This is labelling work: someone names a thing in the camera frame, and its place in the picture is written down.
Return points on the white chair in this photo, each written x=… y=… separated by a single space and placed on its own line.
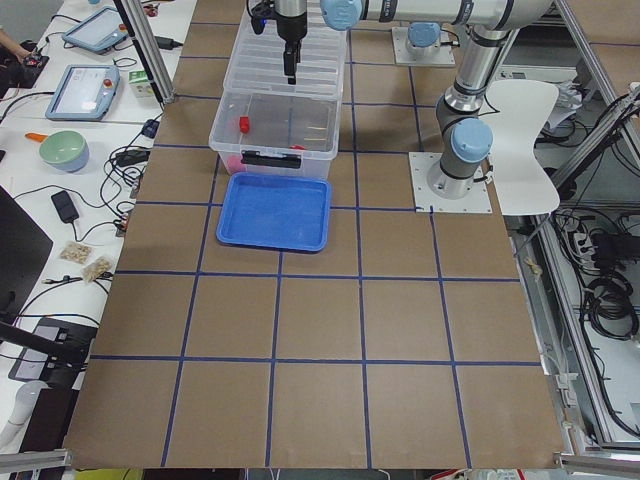
x=522 y=108

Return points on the red block in box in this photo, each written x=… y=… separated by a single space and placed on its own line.
x=234 y=164
x=244 y=124

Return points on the clear plastic storage box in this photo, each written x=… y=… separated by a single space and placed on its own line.
x=278 y=122

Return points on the aluminium frame post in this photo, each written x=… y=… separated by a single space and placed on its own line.
x=139 y=30

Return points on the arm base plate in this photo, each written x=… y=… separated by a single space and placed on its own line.
x=435 y=192
x=441 y=57

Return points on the black monitor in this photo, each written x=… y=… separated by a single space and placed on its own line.
x=25 y=249

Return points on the black box latch handle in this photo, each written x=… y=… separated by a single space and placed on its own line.
x=289 y=161

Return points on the teach pendant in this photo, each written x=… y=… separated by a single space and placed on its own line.
x=84 y=93
x=99 y=32

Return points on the orange object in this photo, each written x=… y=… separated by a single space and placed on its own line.
x=36 y=137

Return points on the green white carton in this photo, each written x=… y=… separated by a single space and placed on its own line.
x=139 y=84

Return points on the snack bag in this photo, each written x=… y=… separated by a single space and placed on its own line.
x=76 y=252
x=96 y=269

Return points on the clear plastic box lid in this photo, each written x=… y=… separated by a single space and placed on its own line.
x=256 y=64

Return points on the blue plastic tray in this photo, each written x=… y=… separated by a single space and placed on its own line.
x=270 y=211

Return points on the far teach pendant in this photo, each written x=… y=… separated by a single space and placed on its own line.
x=99 y=32

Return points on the near teach pendant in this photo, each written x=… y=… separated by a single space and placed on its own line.
x=84 y=93

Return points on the black power adapter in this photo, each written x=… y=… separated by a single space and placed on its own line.
x=64 y=207

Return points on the green bowl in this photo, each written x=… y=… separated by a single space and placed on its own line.
x=66 y=150

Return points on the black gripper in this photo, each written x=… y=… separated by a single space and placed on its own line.
x=291 y=31

